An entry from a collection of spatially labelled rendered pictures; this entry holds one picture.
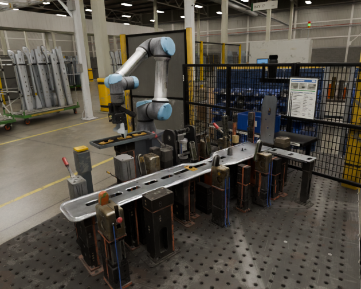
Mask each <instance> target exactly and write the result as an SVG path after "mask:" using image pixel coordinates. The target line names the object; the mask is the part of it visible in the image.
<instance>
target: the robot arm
mask: <svg viewBox="0 0 361 289"><path fill-rule="evenodd" d="M174 53H175V44H174V42H173V40H172V39H171V38H170V37H159V38H150V39H148V40H146V41H145V42H143V43H142V44H141V45H139V46H138V47H137V48H136V52H135V53H134V54H133V55H132V56H131V57H130V58H129V59H128V60H127V61H126V62H125V63H124V64H123V65H122V66H121V67H120V68H119V69H118V70H117V71H116V72H115V73H114V74H112V75H109V76H108V77H106V78H105V80H104V84H105V86H106V87H107V88H109V90H110V97H111V103H108V108H109V113H108V117H109V116H110V115H111V119H109V122H112V123H113V124H116V127H115V128H113V131H115V132H117V133H118V134H120V135H121V137H123V135H124V138H126V136H127V130H128V124H127V117H126V114H127V115H129V116H130V117H132V118H135V117H136V115H137V119H138V123H137V126H136V131H141V130H146V131H149V132H153V131H154V132H155V133H156V132H157V131H156V127H155V123H154V119H156V120H167V119H168V118H169V117H170V116H171V113H172V107H171V105H170V104H169V100H168V99H167V83H168V62H169V61H170V60H171V56H172V55H174ZM152 56H153V57H154V59H155V61H156V66H155V92H154V98H153V99H152V100H143V101H139V102H137V103H136V110H137V114H136V113H135V112H133V111H130V110H128V109H126V108H124V107H122V106H121V105H123V104H124V92H123V91H125V90H130V89H136V88H137V87H138V86H139V80H138V78H137V77H135V76H129V75H130V74H131V73H132V72H133V71H134V70H135V69H136V68H137V67H138V66H139V65H140V64H141V63H142V62H143V61H144V60H147V59H148V58H149V57H152Z"/></svg>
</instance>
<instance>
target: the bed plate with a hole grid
mask: <svg viewBox="0 0 361 289"><path fill-rule="evenodd" d="M302 173H303V172H302V171H300V170H295V171H293V172H291V173H289V174H287V181H286V182H285V183H286V184H287V185H286V186H284V187H283V192H284V193H287V194H288V195H287V196H285V197H279V198H278V199H277V200H274V201H273V200H270V203H271V206H269V207H268V208H267V209H265V210H264V209H262V207H260V206H258V205H255V204H252V202H253V200H254V186H251V185H249V192H248V200H249V208H250V209H251V210H252V211H249V212H246V213H243V212H238V211H237V210H235V209H234V208H235V207H236V206H237V198H238V197H236V196H234V197H232V198H230V199H229V222H230V223H231V224H230V225H231V226H228V227H226V228H221V227H217V226H215V225H213V224H211V223H210V222H209V220H211V219H212V213H210V214H208V215H207V214H205V213H204V212H201V211H200V210H198V209H196V208H195V212H196V213H197V214H199V215H200V217H198V218H196V219H195V220H194V219H192V218H190V220H191V221H193V222H195V225H193V226H191V227H189V228H186V227H185V226H183V225H182V224H180V223H179V222H177V221H175V220H174V219H173V220H174V226H175V227H177V228H178V230H177V231H175V232H174V245H175V246H177V247H178V248H179V249H180V253H177V254H176V255H174V256H173V257H171V258H169V259H167V260H166V261H164V262H162V263H160V264H158V265H157V266H155V267H154V268H150V267H149V266H148V265H147V264H146V263H145V262H144V261H143V260H142V259H141V258H140V257H142V256H144V255H145V254H147V253H148V252H147V244H145V245H143V244H142V243H141V242H139V244H140V245H141V246H142V247H143V248H144V251H143V252H141V253H139V254H137V255H135V256H134V255H133V254H132V253H131V252H130V251H129V250H128V249H127V248H126V247H125V256H126V258H127V261H128V263H129V269H130V278H131V281H132V283H134V285H132V286H128V287H127V288H125V289H361V279H360V238H359V235H360V231H359V188H358V189H356V190H354V189H350V188H347V187H344V186H341V182H338V181H334V180H331V179H328V178H324V177H320V176H318V175H314V174H312V178H311V188H310V194H309V199H308V200H307V201H309V202H312V203H314V206H312V207H310V208H309V207H306V206H304V205H301V204H298V203H296V202H294V200H295V199H297V198H300V190H301V180H302V178H300V177H301V176H302ZM195 203H196V201H195ZM75 228H76V227H75V226H74V222H71V221H69V220H68V219H67V218H66V216H65V215H64V214H63V212H61V213H59V214H57V215H55V216H53V217H51V218H50V219H47V220H45V221H44V222H42V223H40V224H38V225H36V226H34V227H32V228H30V229H29V230H28V231H26V232H23V233H21V234H20V235H18V236H16V237H14V238H12V239H10V240H8V241H7V242H5V243H3V244H1V245H0V289H111V288H110V286H109V285H105V284H106V281H105V280H104V279H103V276H104V272H102V273H100V274H98V275H96V276H91V275H90V273H89V272H88V271H87V269H86V268H85V267H84V265H83V263H82V262H81V261H80V259H79V258H78V256H79V255H82V254H81V251H80V250H79V248H80V247H79V245H78V244H77V242H76V240H77V236H76V230H75Z"/></svg>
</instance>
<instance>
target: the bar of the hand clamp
mask: <svg viewBox="0 0 361 289"><path fill-rule="evenodd" d="M221 119H222V126H223V136H225V137H226V140H230V138H229V126H228V120H229V119H230V116H227V115H225V116H222V117H221ZM227 136H228V138H227Z"/></svg>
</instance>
